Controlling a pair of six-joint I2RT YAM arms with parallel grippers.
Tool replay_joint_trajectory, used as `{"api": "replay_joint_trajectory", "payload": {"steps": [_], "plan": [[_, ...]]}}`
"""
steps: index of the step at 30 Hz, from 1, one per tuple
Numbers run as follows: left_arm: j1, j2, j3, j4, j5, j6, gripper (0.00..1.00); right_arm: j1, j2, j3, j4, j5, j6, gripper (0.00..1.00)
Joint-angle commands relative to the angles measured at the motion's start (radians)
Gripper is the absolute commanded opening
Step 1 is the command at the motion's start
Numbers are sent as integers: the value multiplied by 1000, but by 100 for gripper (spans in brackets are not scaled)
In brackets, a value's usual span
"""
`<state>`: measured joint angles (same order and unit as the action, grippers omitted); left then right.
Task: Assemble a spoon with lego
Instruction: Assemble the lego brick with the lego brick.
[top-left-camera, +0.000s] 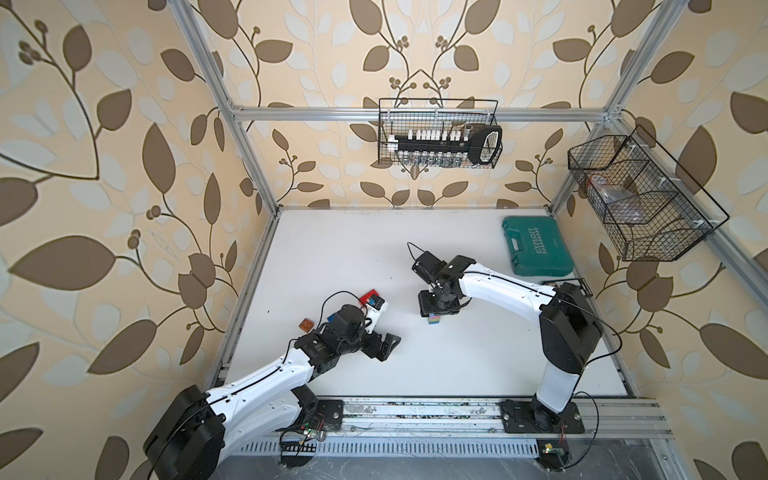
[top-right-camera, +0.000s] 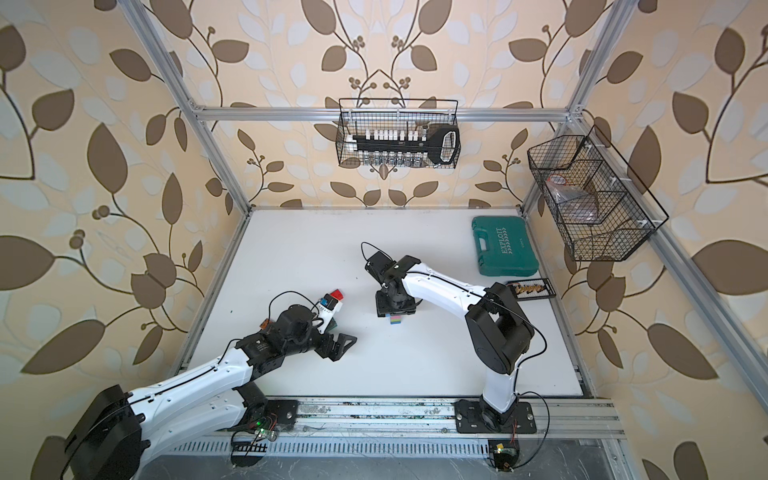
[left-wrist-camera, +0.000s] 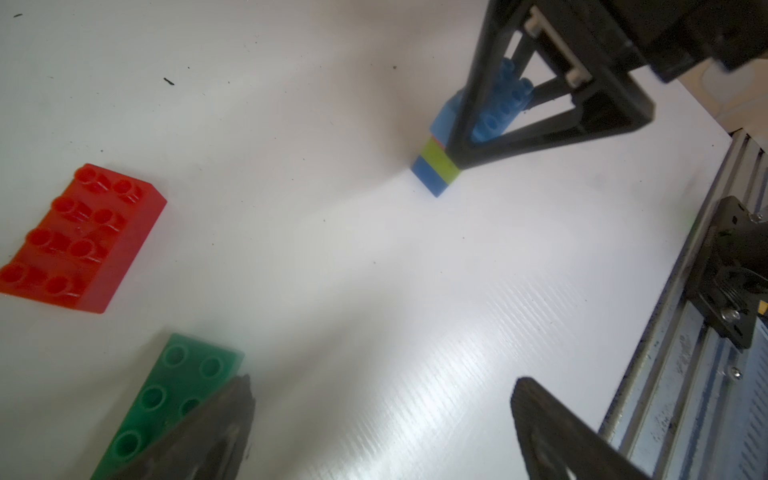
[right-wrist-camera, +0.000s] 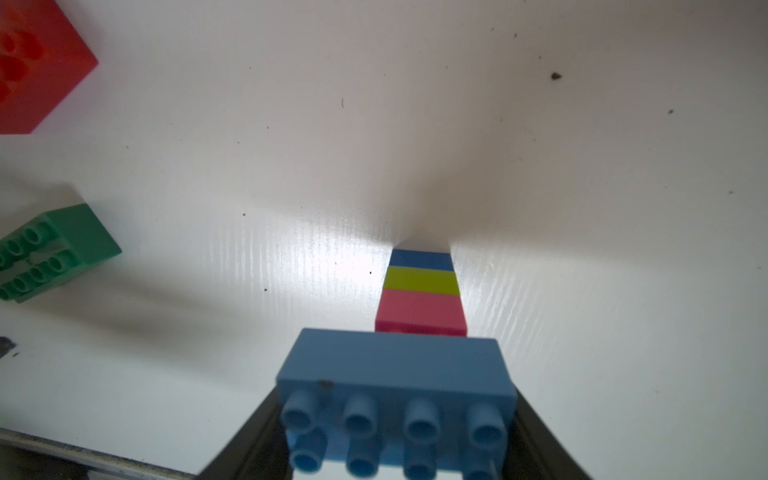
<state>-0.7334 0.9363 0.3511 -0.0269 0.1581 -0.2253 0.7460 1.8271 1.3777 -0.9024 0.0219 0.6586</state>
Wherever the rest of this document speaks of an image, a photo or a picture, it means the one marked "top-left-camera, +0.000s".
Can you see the small electronics board right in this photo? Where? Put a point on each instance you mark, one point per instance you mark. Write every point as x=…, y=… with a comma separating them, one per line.
x=553, y=457

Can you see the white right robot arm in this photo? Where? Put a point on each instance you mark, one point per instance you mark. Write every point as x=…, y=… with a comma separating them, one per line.
x=568, y=327

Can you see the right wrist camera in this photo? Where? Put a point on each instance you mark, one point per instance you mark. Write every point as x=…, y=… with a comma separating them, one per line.
x=434, y=271

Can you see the plastic bag in basket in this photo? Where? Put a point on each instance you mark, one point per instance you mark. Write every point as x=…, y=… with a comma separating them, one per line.
x=617, y=204

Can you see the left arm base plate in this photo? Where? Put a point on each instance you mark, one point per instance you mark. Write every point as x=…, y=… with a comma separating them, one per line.
x=324, y=414

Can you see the small electronics board left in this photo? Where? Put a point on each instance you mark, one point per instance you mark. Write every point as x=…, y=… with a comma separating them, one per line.
x=299, y=444

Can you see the small electronics board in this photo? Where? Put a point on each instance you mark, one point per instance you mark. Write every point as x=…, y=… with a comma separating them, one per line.
x=553, y=457
x=299, y=444

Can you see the red lego brick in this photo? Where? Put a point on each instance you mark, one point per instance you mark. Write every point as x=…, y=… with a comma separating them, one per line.
x=370, y=299

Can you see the aluminium frame post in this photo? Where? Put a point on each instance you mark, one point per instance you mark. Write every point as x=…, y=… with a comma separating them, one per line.
x=664, y=21

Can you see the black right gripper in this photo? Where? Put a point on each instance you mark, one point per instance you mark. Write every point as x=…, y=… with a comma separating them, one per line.
x=425, y=306

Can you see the black wire basket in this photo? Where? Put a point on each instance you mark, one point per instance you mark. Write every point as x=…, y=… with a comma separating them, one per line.
x=651, y=205
x=398, y=115

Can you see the green plastic tool case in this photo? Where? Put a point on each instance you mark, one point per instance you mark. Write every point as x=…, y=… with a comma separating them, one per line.
x=536, y=247

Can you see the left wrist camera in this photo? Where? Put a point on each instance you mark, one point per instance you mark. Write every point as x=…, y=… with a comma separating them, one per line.
x=373, y=315

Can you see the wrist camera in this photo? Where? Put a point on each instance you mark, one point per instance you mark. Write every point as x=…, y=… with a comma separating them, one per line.
x=434, y=271
x=373, y=315

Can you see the black charging board with connectors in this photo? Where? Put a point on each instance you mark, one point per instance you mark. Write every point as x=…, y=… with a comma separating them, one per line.
x=576, y=282

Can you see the small brown waffle piece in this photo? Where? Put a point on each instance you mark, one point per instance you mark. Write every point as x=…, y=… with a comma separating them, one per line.
x=306, y=325

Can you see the black wire basket right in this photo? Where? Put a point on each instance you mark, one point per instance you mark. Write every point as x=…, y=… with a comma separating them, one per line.
x=651, y=205

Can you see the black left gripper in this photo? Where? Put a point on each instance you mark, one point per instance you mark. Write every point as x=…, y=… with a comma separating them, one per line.
x=375, y=351

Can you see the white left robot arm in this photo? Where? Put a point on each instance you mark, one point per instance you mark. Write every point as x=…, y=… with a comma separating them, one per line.
x=200, y=429

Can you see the black wire basket centre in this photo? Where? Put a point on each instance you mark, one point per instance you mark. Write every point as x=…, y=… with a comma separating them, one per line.
x=398, y=115

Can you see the black socket set holder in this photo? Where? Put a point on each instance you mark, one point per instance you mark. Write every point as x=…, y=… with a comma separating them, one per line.
x=468, y=146

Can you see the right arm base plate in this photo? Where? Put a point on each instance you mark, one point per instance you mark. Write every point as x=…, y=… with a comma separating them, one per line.
x=530, y=417

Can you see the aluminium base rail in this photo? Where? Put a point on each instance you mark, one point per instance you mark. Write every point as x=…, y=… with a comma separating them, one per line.
x=425, y=419

